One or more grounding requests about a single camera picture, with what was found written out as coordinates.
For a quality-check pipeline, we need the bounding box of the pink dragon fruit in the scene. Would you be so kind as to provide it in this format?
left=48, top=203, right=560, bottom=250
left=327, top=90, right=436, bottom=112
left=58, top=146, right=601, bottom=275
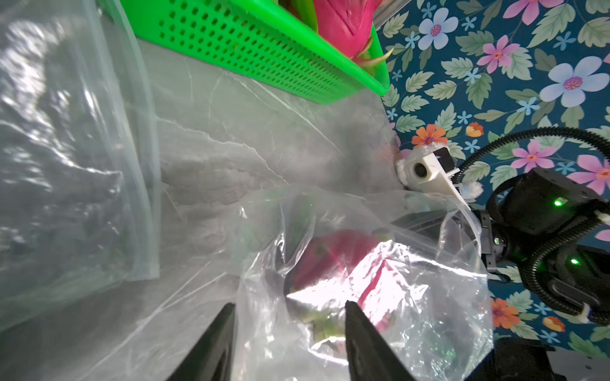
left=284, top=230, right=404, bottom=344
left=278, top=0, right=397, bottom=70

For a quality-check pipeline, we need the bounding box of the green plastic basket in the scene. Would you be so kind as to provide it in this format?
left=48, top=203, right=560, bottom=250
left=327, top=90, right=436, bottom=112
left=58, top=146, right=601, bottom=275
left=120, top=0, right=390, bottom=104

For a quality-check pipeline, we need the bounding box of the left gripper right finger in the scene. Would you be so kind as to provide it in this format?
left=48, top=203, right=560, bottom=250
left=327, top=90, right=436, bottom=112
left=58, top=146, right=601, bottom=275
left=345, top=301, right=415, bottom=381

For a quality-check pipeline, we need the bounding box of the clear zip-top bag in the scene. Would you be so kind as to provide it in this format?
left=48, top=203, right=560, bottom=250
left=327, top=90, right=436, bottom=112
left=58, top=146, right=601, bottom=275
left=227, top=185, right=493, bottom=380
left=1, top=1, right=160, bottom=330

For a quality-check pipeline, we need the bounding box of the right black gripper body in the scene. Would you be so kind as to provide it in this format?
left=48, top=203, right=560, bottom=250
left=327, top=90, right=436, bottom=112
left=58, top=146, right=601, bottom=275
left=392, top=211, right=505, bottom=276

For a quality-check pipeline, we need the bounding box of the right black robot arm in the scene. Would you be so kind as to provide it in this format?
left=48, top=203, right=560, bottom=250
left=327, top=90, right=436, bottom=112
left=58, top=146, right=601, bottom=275
left=396, top=126, right=609, bottom=329

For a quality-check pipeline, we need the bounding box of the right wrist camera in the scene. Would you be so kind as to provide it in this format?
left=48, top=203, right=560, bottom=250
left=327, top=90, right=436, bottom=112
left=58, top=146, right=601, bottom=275
left=403, top=143, right=468, bottom=205

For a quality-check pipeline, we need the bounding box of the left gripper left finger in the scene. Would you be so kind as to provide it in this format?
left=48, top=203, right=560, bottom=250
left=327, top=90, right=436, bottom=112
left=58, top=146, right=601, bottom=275
left=167, top=303, right=237, bottom=381

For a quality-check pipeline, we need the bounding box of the white teddy bear blue shirt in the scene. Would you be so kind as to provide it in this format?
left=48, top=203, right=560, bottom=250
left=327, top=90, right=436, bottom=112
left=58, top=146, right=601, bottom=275
left=395, top=143, right=483, bottom=204

